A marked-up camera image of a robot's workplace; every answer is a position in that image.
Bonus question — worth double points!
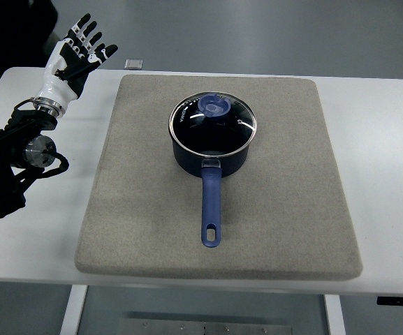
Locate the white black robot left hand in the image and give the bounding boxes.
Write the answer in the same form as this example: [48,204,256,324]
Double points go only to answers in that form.
[33,13,118,118]

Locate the glass pot lid blue knob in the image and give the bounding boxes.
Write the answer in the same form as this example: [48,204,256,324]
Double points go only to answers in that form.
[168,91,257,156]

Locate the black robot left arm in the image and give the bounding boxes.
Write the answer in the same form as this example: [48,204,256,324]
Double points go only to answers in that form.
[0,98,69,218]

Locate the small silver floor plate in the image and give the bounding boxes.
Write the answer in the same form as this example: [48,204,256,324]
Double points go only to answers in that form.
[124,59,143,70]

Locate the dark blue saucepan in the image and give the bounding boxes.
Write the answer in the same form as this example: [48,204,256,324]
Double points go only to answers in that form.
[171,138,249,248]

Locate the white table left leg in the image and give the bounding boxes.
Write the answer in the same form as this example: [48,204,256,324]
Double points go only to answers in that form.
[59,285,88,335]

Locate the white table leg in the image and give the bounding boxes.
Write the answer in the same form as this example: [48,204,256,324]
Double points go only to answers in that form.
[324,295,346,335]
[59,285,88,335]

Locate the beige felt mat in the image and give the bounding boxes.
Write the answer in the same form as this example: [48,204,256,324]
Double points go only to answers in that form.
[75,75,362,281]

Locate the white table right leg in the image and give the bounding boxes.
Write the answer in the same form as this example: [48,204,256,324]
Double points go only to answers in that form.
[324,295,346,335]

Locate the black desk control panel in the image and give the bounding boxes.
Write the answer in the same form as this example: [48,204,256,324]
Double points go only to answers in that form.
[376,296,403,306]

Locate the grey metal base plate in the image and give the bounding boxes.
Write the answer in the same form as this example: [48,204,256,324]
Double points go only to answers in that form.
[117,318,293,335]

